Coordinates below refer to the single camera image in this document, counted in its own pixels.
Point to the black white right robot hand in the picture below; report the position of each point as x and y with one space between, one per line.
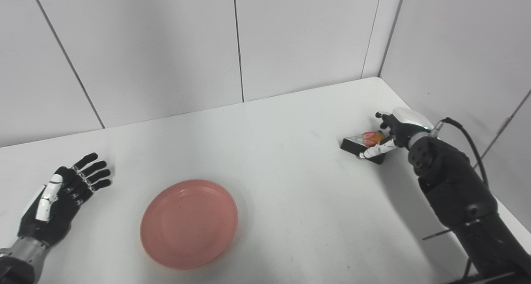
404 124

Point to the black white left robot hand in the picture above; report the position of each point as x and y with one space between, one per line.
54 217

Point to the chocolate cake slice with fruit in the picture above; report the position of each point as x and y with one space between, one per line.
352 145

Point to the pink round plate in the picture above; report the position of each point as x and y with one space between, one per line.
188 224

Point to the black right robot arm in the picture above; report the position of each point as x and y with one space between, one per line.
456 184

